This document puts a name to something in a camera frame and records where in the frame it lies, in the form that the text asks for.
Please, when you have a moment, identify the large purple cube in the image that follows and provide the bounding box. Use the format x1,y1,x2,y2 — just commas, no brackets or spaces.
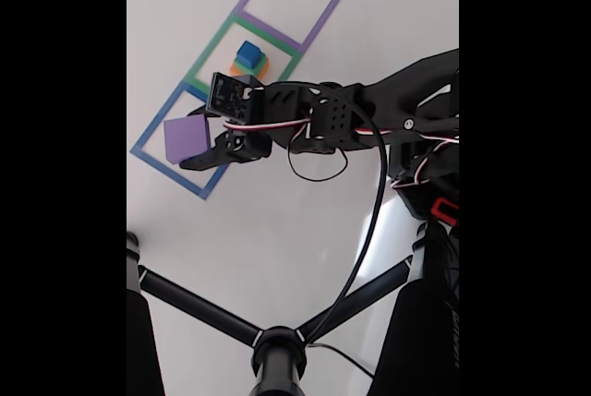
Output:
163,113,212,165

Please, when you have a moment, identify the green cube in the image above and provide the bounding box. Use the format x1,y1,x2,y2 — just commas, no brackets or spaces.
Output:
233,54,269,78

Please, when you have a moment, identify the orange cube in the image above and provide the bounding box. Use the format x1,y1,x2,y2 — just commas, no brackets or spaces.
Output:
229,62,271,82

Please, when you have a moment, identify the small blue cube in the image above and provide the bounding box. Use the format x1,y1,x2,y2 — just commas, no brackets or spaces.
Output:
236,40,263,69

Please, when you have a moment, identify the blue tape square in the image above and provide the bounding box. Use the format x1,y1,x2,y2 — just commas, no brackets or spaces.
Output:
130,80,232,201

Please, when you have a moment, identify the green tape square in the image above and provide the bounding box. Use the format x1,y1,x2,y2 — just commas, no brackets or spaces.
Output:
183,12,302,95

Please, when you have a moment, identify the purple tape square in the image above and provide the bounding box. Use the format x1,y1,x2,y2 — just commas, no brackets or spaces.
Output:
234,0,347,54

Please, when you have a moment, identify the red clamp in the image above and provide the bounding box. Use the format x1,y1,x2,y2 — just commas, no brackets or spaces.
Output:
429,197,460,226

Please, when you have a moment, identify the black tripod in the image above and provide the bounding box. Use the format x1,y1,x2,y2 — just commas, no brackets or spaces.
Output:
127,220,460,396

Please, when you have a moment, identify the striped servo cable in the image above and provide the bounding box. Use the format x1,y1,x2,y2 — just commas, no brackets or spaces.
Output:
223,86,460,183
391,137,458,190

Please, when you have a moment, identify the black camera cable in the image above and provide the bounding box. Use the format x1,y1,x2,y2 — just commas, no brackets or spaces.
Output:
307,84,460,378

